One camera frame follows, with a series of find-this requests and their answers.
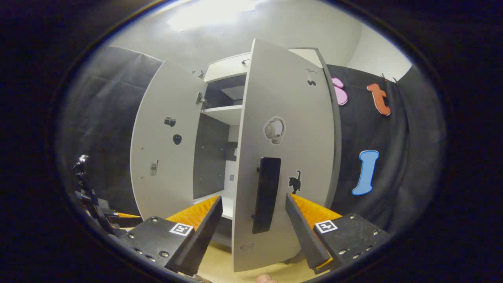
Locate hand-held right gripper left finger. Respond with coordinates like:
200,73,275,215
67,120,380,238
118,195,223,276

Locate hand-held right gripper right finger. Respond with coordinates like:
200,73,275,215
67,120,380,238
285,193,389,275

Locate white cabinet door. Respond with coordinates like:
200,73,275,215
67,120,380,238
130,60,208,221
232,38,335,272

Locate white and grey cabinet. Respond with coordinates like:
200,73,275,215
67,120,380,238
193,47,343,252

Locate white cabinet drawer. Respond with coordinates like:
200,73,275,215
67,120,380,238
203,52,252,82

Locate ceiling light panel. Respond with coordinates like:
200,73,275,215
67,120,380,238
167,0,272,32

